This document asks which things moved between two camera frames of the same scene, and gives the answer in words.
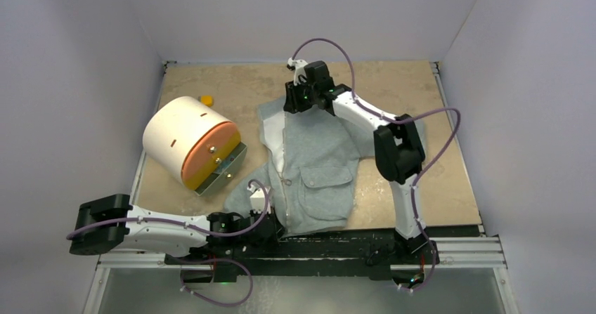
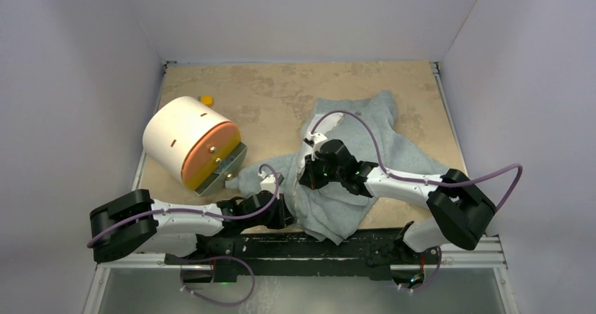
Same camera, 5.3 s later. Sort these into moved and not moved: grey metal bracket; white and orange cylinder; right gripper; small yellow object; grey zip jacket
Moved: right gripper; grey zip jacket
Not moved: grey metal bracket; small yellow object; white and orange cylinder
